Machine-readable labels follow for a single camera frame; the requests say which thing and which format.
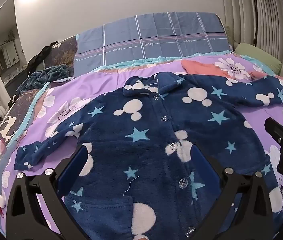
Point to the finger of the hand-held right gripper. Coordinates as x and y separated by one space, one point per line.
276 130

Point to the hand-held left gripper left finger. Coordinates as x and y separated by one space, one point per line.
74 166

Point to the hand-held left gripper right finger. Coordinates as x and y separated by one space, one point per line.
206 170

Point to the navy fleece pajama top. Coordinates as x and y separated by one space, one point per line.
136 120

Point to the pink folded cloth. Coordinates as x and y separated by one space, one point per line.
257 75

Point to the green pillow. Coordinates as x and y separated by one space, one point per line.
256 55

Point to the purple floral bed sheet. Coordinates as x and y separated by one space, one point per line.
86 82

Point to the teal fleece blanket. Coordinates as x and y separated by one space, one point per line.
44 76

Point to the coral folded cloth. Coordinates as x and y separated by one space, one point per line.
201 67

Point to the white pleated curtain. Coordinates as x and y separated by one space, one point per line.
276 30

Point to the dark deer print blanket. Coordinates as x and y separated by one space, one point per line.
64 52

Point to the black garment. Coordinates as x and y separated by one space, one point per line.
40 55

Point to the blue plaid bed cover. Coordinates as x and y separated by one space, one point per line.
156 35

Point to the arched wall opening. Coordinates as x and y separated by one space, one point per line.
6 42

